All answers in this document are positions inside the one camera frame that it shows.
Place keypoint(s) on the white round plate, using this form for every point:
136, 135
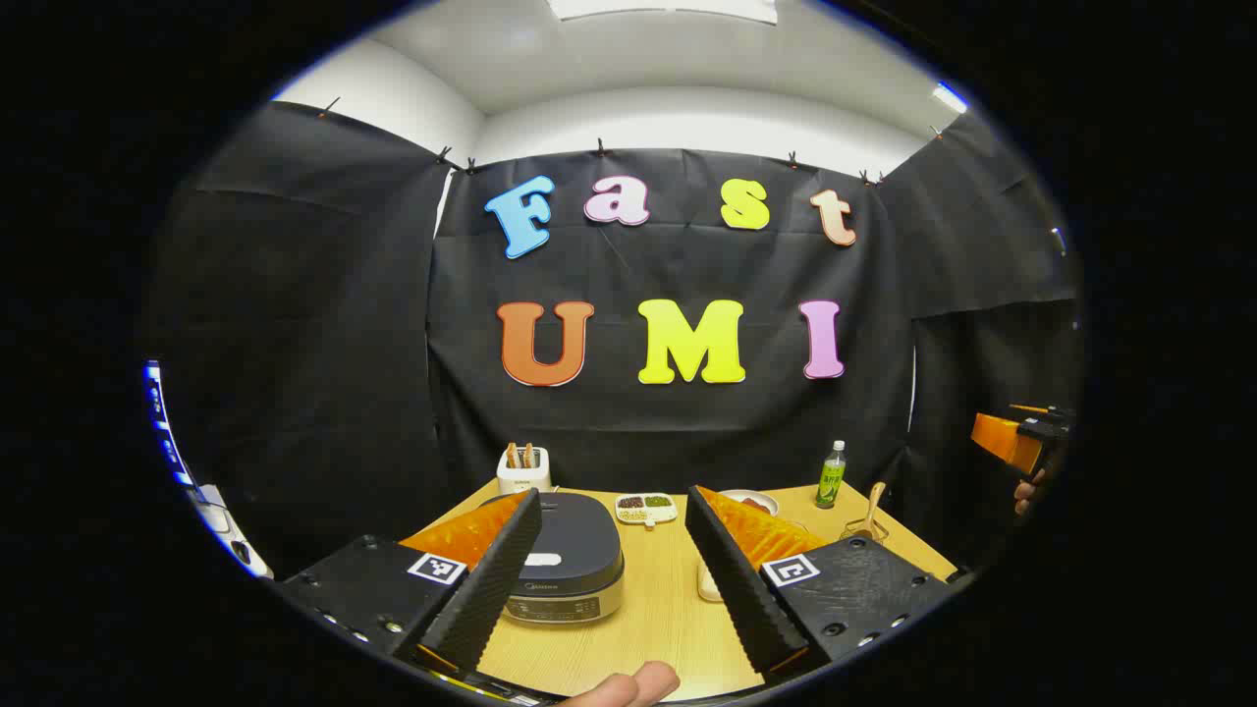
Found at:
764, 501

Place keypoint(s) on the green tea bottle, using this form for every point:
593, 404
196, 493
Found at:
831, 481

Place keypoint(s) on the brown meat piece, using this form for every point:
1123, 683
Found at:
754, 505

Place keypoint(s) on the black and silver rice cooker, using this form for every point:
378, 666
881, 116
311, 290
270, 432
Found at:
579, 535

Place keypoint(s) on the computer monitor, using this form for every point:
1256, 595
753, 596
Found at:
165, 422

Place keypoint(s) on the small ceiling light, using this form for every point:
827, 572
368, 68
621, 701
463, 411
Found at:
949, 97

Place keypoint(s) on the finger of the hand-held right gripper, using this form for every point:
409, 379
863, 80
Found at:
1007, 442

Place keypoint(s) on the white side desk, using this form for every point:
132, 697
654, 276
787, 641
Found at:
226, 530

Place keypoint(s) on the white divided sauce dish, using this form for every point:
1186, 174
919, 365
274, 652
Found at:
645, 513

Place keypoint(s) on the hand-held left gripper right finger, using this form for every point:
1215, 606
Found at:
737, 589

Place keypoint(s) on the wooden spoon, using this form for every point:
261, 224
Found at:
875, 499

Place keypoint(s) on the ceiling light panel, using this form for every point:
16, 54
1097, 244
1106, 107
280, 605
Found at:
668, 8

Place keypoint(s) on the black computer mouse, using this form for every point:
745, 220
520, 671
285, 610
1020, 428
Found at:
243, 553

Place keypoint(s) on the white toaster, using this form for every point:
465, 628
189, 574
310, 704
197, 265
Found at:
523, 479

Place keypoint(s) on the glass dish of rice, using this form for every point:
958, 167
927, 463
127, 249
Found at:
708, 584

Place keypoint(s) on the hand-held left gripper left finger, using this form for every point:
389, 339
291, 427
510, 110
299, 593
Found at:
491, 589

